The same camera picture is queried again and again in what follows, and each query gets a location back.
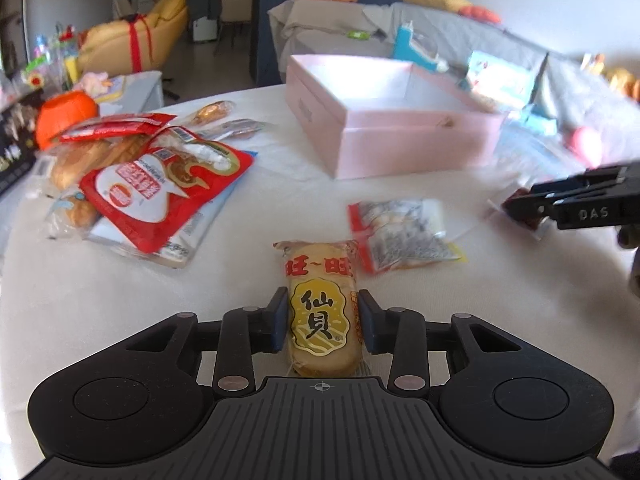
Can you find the orange pumpkin bucket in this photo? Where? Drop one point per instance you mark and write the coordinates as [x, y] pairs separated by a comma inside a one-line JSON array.
[[65, 117]]

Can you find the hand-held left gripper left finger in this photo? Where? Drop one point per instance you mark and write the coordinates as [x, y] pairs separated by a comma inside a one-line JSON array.
[[276, 327]]

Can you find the red ribbon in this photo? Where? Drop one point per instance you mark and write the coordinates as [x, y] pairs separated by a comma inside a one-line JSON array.
[[136, 40]]

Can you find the rice cracker packet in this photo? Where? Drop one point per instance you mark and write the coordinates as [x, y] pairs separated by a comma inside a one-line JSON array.
[[320, 310]]

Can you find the small green packet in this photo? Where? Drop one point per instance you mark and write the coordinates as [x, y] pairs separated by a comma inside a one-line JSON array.
[[358, 35]]

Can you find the white coffee table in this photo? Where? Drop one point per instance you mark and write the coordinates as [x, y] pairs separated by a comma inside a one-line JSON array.
[[142, 87]]

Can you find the black printed box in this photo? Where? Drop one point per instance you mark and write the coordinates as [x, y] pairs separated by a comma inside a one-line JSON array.
[[15, 155]]

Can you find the pale yellow book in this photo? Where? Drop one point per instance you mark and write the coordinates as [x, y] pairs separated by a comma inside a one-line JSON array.
[[116, 89]]

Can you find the pink cardboard box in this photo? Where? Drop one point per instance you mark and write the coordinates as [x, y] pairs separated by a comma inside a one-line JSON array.
[[380, 125]]

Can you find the colourful toy bottles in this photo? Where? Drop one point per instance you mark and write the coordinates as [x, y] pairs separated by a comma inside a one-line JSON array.
[[50, 55]]

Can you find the red ball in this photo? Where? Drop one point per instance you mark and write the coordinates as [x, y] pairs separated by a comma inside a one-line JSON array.
[[585, 146]]

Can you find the light blue picture book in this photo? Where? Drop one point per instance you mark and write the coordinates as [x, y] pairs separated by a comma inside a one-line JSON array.
[[497, 80]]

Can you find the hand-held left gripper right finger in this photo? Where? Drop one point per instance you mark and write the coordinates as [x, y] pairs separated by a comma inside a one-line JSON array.
[[369, 325]]

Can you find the pink plush toy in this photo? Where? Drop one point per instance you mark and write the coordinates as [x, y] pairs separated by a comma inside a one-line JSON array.
[[94, 84]]

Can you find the long red striped snack packet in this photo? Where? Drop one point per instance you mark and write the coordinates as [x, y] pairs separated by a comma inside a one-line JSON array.
[[115, 126]]

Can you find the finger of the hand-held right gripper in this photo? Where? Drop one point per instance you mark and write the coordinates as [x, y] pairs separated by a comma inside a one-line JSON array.
[[537, 209], [575, 184]]

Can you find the large red white snack packet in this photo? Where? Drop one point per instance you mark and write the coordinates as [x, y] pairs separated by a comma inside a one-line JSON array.
[[165, 185]]

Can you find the dark blue bed frame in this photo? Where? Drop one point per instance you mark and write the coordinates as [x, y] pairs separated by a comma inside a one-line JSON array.
[[270, 20]]

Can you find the brown snack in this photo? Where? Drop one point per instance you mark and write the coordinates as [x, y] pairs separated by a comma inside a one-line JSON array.
[[235, 129]]

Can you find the dark red snack packet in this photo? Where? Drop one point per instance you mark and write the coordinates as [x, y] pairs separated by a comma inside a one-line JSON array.
[[517, 220]]

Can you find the beige chair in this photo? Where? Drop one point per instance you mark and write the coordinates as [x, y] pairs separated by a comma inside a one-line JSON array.
[[237, 0]]

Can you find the teal box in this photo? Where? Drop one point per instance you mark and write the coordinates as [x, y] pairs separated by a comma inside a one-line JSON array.
[[407, 47]]

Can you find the grey sofa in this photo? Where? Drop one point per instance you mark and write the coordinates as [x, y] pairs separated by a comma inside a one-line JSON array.
[[500, 45]]

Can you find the yellow armchair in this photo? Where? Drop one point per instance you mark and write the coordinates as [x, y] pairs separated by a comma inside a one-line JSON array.
[[160, 20]]

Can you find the bread in clear bag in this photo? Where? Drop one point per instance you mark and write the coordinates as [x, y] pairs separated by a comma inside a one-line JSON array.
[[95, 157], [72, 212]]

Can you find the blue snack packet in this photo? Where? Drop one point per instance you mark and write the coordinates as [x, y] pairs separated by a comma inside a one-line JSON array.
[[185, 240]]

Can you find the golden snack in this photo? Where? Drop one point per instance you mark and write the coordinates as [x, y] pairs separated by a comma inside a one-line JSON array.
[[212, 112]]

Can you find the beige blanket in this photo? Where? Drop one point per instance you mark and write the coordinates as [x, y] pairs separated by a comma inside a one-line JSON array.
[[320, 22]]

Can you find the clear red-edged snack packet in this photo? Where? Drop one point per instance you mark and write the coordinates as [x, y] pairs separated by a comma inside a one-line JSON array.
[[400, 235]]

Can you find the white floor appliance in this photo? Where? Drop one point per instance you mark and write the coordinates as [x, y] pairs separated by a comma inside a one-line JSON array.
[[205, 30]]

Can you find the yellow plush toy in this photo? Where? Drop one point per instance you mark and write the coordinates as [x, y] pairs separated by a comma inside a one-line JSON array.
[[624, 82]]

